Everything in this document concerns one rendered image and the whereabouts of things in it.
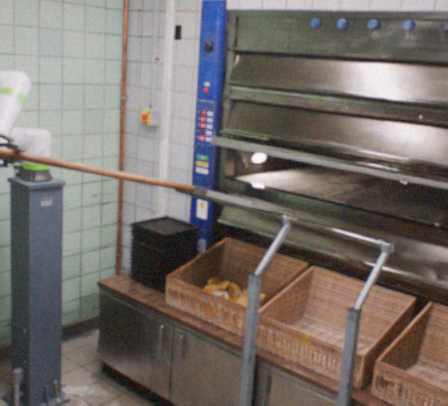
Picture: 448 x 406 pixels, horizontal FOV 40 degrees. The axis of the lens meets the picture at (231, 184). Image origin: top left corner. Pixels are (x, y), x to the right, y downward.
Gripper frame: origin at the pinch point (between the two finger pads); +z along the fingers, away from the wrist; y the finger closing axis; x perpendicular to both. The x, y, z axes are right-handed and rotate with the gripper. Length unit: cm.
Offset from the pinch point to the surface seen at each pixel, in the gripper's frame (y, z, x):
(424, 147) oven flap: -41, 82, -141
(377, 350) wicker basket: 46, 89, -125
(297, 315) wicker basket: 50, 35, -151
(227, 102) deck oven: -49, -33, -142
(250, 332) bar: 54, 40, -105
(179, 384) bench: 99, -5, -123
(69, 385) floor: 125, -73, -113
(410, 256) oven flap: 7, 82, -155
